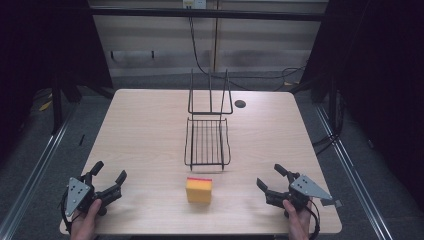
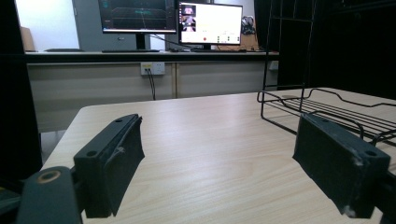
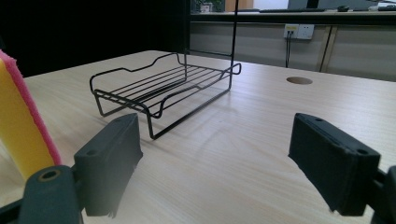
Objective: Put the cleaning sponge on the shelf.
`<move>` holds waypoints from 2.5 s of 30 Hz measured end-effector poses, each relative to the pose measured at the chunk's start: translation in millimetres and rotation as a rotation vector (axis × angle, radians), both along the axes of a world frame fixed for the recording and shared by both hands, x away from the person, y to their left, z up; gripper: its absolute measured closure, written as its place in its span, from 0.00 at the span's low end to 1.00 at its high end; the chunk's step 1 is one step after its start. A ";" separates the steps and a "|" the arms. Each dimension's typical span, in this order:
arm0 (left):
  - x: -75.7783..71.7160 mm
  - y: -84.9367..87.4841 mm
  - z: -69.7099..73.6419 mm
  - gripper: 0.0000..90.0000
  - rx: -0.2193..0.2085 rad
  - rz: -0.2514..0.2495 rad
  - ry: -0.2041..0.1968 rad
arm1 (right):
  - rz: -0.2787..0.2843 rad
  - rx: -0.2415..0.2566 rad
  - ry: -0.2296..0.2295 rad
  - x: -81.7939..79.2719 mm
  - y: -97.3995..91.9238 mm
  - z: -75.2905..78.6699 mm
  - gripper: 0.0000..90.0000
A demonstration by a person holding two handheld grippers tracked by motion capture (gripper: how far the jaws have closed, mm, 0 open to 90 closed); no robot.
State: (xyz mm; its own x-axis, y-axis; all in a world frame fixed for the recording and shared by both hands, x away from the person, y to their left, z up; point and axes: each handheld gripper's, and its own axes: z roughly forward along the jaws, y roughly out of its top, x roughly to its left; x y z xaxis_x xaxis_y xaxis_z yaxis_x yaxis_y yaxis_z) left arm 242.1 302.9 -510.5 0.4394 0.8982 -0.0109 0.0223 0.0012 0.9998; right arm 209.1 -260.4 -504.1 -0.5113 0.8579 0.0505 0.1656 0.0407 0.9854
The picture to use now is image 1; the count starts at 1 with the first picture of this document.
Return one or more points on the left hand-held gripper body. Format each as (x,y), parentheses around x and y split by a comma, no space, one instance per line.
(79,195)

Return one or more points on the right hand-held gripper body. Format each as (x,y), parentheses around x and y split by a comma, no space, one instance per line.
(301,191)

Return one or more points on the yellow sponge with red top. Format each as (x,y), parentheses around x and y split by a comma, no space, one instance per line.
(199,192)

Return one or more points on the person's left hand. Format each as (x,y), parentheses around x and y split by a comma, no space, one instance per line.
(85,220)

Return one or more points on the person's right hand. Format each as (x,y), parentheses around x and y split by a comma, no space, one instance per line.
(297,222)

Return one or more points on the black metal stand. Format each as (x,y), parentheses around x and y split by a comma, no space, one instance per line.
(57,106)
(332,106)

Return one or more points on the black table grommet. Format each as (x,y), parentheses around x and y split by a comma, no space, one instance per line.
(240,103)

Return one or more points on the yellow floor tape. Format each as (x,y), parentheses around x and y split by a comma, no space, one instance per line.
(45,106)

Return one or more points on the black curtain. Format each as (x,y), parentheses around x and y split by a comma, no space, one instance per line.
(40,50)
(383,83)

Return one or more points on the metal floor rail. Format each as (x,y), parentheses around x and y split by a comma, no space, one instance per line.
(36,166)
(353,173)

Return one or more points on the black horizontal frame bar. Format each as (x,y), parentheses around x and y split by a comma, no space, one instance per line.
(206,13)

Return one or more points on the white wall socket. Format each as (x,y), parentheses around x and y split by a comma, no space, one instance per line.
(194,3)

